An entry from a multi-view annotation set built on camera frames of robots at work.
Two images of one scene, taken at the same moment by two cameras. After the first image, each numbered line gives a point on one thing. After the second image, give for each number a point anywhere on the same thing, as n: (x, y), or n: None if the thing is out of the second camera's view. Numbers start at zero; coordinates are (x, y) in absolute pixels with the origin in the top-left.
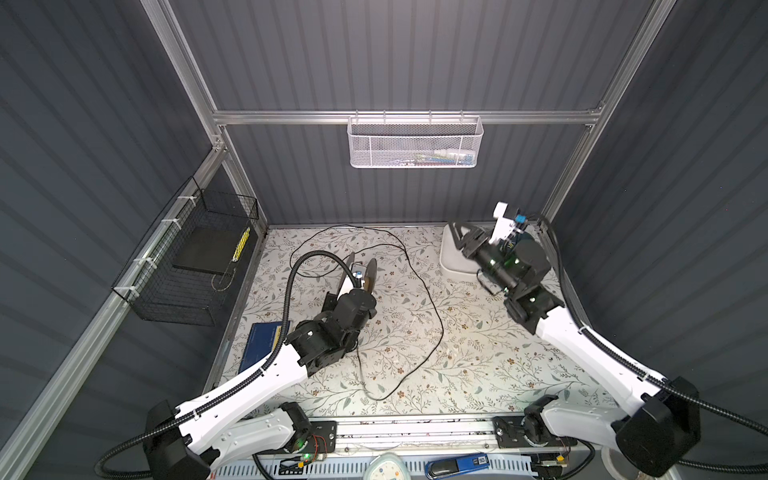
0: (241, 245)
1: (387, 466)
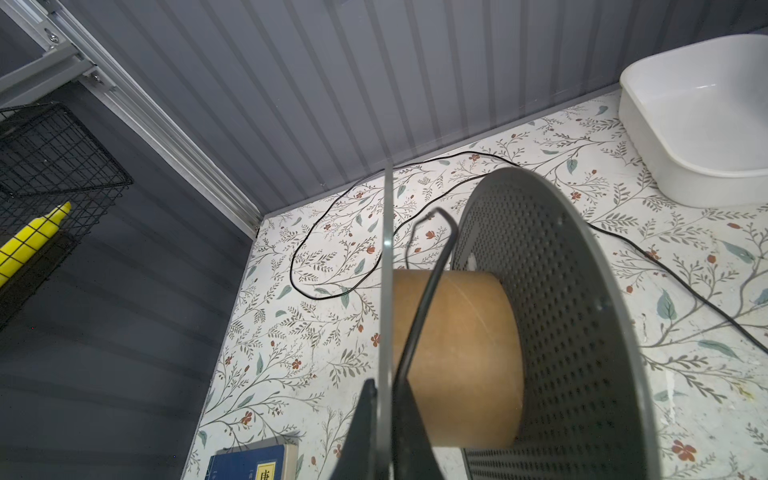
0: (22, 247)
1: None
